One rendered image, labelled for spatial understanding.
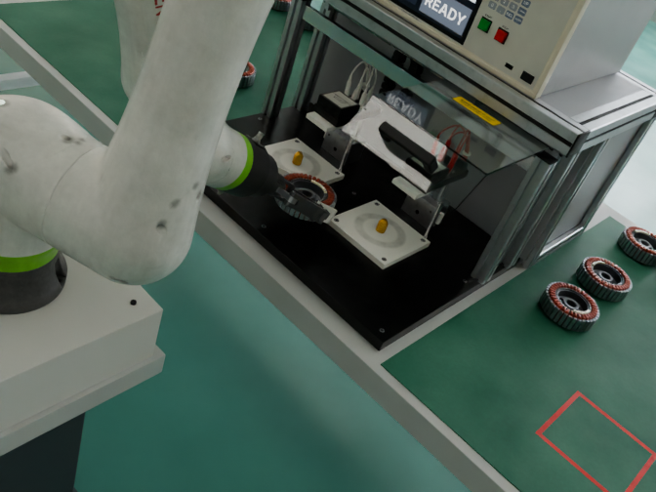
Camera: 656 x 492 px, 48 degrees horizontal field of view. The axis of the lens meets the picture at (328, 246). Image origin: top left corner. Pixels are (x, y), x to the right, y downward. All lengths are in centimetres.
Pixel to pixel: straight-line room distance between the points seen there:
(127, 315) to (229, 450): 99
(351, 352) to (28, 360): 51
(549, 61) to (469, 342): 50
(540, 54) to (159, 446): 127
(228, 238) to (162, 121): 61
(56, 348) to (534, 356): 82
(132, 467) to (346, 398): 64
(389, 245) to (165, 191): 70
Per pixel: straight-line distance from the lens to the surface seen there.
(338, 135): 161
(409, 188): 140
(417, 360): 124
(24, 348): 97
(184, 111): 75
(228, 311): 229
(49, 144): 85
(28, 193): 85
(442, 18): 143
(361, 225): 142
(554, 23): 132
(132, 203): 79
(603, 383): 143
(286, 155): 155
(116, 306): 103
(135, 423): 197
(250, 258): 131
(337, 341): 122
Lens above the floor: 156
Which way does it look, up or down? 36 degrees down
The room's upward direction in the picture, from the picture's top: 21 degrees clockwise
